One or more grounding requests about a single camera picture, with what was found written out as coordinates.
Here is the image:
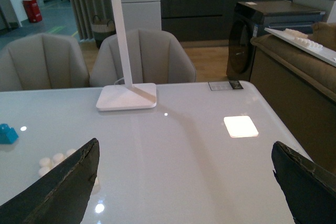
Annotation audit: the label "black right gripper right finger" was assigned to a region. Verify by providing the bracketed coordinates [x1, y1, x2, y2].
[271, 141, 335, 223]

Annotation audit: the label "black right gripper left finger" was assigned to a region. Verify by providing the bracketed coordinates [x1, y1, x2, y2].
[1, 138, 100, 223]

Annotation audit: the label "white studded base plate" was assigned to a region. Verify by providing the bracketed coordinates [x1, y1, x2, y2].
[38, 148, 101, 195]

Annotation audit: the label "blue three-stud block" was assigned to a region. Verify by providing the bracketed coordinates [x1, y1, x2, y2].
[0, 123, 18, 144]

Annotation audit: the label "olive brown sofa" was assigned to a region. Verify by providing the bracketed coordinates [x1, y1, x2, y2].
[249, 22, 336, 175]

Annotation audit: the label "white desk lamp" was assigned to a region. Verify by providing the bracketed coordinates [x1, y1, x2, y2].
[96, 0, 157, 111]

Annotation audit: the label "table label sticker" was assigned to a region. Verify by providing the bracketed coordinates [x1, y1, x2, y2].
[208, 80, 243, 91]

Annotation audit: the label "beige chair left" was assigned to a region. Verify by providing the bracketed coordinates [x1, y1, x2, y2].
[1, 33, 89, 91]

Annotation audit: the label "beige chair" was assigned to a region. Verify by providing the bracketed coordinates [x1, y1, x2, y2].
[1, 33, 89, 91]
[90, 29, 196, 87]

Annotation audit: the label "white board on sofa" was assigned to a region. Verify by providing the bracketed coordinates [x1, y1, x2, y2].
[264, 28, 335, 67]

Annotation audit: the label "white studded plates on board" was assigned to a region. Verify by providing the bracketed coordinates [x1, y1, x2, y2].
[284, 28, 323, 50]

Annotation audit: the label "beige chair right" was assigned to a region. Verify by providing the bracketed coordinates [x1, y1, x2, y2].
[90, 29, 196, 87]

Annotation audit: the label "woven basket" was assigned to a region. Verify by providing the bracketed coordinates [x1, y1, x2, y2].
[91, 15, 116, 49]

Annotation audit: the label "black washing machine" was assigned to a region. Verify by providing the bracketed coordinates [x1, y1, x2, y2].
[226, 0, 325, 81]

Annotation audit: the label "red bin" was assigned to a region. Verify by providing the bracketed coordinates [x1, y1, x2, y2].
[23, 0, 43, 23]

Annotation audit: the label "white drawer cabinet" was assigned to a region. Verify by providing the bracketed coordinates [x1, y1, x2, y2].
[111, 0, 162, 33]

